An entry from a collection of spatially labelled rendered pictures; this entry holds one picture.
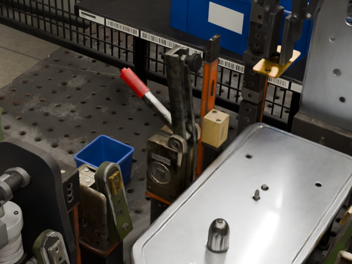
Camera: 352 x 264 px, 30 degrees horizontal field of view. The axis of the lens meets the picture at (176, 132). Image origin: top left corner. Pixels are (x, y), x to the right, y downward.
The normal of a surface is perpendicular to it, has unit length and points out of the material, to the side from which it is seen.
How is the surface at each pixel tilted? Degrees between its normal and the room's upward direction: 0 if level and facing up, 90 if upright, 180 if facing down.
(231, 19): 90
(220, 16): 90
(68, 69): 0
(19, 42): 0
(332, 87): 90
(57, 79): 0
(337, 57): 90
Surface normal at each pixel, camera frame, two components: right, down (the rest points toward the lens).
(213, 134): -0.54, 0.48
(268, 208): 0.04, -0.81
